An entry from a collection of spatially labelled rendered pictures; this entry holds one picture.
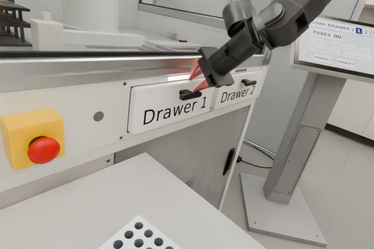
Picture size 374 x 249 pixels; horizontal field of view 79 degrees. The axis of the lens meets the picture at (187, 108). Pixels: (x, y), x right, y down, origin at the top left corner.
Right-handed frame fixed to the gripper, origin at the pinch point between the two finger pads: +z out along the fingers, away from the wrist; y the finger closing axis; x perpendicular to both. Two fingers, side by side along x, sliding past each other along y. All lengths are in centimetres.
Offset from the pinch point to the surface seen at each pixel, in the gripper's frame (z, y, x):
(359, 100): 20, -38, -288
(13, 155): 2.0, -6.7, 39.6
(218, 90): 3.5, -1.7, -13.5
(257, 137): 84, -26, -153
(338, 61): -16, -4, -85
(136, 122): 5.4, -5.1, 17.1
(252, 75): 1.1, 1.3, -34.2
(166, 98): 2.2, -1.7, 9.0
